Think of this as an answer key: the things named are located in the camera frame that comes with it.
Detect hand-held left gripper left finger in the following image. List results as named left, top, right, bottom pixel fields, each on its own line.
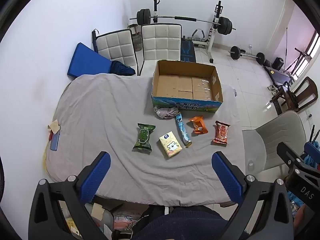
left=28, top=151, right=112, bottom=240

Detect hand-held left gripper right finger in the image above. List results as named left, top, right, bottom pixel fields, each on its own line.
left=211, top=151, right=294, bottom=240

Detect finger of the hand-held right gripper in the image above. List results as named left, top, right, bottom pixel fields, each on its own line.
left=303, top=141, right=320, bottom=167
left=276, top=142, right=306, bottom=173

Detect red snack packet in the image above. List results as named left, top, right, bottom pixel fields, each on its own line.
left=211, top=120, right=231, bottom=145

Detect orange snack packet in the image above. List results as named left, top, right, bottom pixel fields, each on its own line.
left=188, top=116, right=208, bottom=135

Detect green snack packet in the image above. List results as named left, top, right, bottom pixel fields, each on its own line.
left=132, top=123, right=156, bottom=152

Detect long light blue packet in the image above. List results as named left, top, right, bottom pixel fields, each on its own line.
left=174, top=112, right=192, bottom=148

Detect yellow tissue pack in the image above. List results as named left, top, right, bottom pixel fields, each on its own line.
left=159, top=132, right=183, bottom=158

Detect purple cloth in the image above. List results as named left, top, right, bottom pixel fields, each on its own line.
left=154, top=106, right=178, bottom=119

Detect cardboard box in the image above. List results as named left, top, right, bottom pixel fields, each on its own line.
left=152, top=60, right=223, bottom=112

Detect black rods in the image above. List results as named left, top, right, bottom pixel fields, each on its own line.
left=310, top=124, right=320, bottom=143

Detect grey plastic chair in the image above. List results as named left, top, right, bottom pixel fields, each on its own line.
left=242, top=110, right=307, bottom=174

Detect grey plastic bin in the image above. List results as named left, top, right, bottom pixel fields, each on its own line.
left=85, top=202, right=114, bottom=240

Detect dark wooden chair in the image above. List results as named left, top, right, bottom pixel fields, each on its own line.
left=271, top=76, right=318, bottom=115

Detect blue phone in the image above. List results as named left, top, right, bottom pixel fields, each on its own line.
left=49, top=126, right=61, bottom=151

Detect grey bed sheet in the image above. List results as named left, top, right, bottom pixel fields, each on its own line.
left=44, top=73, right=247, bottom=205

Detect person's dark navy clothing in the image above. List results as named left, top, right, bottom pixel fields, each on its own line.
left=132, top=205, right=234, bottom=240

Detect beige paper piece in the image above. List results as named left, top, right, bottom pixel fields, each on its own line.
left=47, top=120, right=60, bottom=133

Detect black treadmill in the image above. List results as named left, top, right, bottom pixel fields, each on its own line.
left=265, top=65, right=295, bottom=81

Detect black speaker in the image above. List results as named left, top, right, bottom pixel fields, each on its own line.
left=272, top=57, right=284, bottom=71

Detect window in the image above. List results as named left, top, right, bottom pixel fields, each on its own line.
left=291, top=32, right=320, bottom=80

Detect black exercise stand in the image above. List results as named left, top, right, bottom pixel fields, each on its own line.
left=283, top=26, right=313, bottom=71

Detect dark blue cloth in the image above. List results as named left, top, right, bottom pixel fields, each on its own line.
left=110, top=60, right=135, bottom=76

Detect small barbell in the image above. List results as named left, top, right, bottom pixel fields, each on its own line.
left=228, top=46, right=265, bottom=64

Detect blue foam mat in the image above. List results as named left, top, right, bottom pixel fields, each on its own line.
left=67, top=42, right=112, bottom=77

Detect black blue bench pad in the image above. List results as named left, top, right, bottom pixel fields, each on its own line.
left=180, top=40, right=196, bottom=62

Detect white quilted chair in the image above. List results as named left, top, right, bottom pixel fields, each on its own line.
left=139, top=24, right=182, bottom=77
left=96, top=29, right=138, bottom=77

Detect brown jar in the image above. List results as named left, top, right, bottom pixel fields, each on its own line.
left=131, top=31, right=143, bottom=53

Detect large barbell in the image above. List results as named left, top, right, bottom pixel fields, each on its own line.
left=129, top=9, right=237, bottom=35

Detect grey exercise handles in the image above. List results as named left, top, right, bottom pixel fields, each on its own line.
left=191, top=28, right=209, bottom=42

